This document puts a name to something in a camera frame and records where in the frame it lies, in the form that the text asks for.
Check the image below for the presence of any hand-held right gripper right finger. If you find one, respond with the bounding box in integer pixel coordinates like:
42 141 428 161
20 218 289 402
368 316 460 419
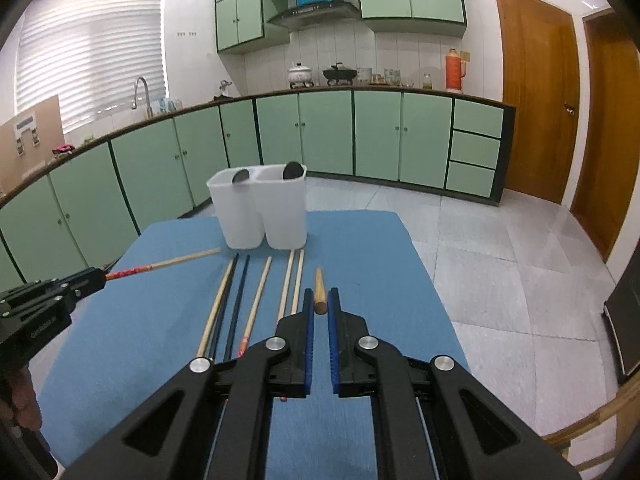
327 287 583 480

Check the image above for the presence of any black chopstick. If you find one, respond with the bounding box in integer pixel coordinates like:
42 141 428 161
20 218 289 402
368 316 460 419
207 254 240 361
223 254 251 362

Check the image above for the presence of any cardboard box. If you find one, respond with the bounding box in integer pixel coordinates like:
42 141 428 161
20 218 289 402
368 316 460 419
0 95 65 191

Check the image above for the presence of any metal kitchen faucet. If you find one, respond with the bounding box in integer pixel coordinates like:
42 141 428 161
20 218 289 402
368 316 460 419
131 76 153 120

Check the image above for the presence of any light wooden chopstick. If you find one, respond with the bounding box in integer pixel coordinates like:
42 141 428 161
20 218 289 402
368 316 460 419
196 258 237 358

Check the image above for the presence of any brown wooden door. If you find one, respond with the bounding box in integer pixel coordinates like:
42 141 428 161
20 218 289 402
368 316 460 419
570 7 640 263
494 0 581 206

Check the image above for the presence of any black wok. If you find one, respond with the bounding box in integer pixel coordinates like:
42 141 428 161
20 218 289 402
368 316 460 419
321 62 359 86

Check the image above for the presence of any blue tablecloth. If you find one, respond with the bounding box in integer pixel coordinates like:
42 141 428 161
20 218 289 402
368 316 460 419
37 210 473 480

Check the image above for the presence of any green base cabinet run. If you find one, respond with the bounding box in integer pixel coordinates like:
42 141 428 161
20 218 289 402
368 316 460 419
0 87 516 286

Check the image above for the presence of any white cooking pot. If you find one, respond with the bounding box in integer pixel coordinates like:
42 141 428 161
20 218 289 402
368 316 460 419
286 61 316 87

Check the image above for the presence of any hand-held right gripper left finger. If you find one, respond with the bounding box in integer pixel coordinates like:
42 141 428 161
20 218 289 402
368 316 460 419
59 287 317 480

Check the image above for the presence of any white plastic utensil holder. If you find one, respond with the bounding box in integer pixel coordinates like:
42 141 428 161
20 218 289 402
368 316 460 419
206 167 264 250
251 162 307 251

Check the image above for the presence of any white window blind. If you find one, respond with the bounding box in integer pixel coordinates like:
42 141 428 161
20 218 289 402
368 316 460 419
15 0 167 131

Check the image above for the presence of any range hood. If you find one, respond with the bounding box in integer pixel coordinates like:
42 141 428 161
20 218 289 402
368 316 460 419
265 0 362 31

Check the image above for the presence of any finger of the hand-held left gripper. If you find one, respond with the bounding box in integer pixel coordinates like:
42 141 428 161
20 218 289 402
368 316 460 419
37 267 108 294
0 282 104 317

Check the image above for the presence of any orange thermos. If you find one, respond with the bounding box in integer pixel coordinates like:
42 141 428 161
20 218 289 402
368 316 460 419
445 47 470 92

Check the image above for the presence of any black appliance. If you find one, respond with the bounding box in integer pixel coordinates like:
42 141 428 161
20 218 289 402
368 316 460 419
602 265 640 386

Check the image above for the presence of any brown wooden chopstick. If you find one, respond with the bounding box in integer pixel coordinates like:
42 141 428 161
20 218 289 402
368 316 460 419
313 267 328 316

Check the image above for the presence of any wooden chair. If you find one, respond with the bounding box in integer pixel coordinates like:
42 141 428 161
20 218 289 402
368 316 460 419
542 380 626 471

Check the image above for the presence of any person's left hand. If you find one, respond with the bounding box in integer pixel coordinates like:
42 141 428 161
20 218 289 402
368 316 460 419
0 365 44 433

